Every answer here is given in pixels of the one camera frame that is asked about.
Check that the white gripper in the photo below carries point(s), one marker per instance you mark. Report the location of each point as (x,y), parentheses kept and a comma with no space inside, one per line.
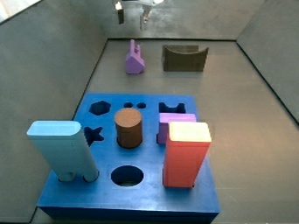
(144,17)

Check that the purple three prong object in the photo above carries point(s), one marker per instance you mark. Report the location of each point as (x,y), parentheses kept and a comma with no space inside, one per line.
(135,63)

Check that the black curved fixture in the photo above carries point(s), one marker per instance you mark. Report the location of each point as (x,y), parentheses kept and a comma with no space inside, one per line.
(183,58)

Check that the blue foam peg board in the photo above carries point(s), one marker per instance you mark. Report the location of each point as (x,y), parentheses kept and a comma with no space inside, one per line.
(128,192)

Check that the light blue two prong peg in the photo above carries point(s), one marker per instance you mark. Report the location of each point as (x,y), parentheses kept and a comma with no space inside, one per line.
(63,146)

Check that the brown cylinder peg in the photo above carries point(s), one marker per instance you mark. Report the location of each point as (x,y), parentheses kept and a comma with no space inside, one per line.
(128,122)

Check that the red rectangular block peg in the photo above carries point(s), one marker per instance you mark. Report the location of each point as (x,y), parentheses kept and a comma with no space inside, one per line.
(188,141)

